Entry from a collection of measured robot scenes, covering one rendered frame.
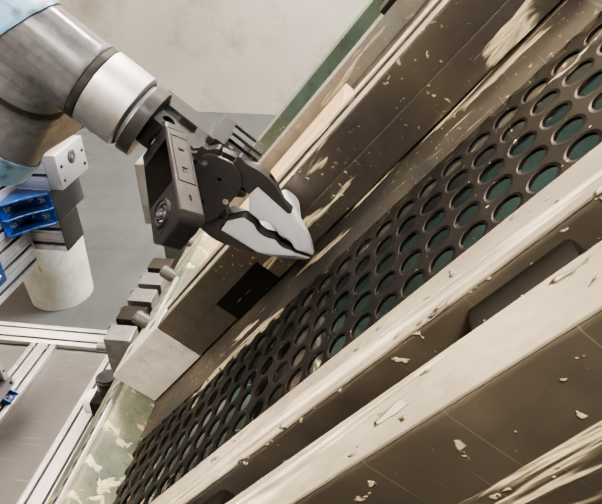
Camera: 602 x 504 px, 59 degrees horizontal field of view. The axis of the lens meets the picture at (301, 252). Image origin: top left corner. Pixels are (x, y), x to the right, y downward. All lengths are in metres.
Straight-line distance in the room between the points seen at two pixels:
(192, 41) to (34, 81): 4.15
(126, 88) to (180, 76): 4.26
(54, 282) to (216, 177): 2.00
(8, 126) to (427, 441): 0.48
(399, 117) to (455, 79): 0.06
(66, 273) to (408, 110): 2.07
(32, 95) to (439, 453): 0.46
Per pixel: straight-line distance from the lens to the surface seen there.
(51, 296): 2.52
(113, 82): 0.50
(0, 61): 0.54
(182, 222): 0.43
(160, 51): 4.76
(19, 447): 1.77
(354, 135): 0.53
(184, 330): 0.71
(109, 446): 0.77
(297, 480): 0.20
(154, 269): 1.30
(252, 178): 0.49
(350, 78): 1.06
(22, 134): 0.57
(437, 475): 0.18
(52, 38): 0.52
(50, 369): 1.96
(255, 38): 4.52
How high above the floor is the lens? 1.48
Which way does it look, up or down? 33 degrees down
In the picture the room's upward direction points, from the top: straight up
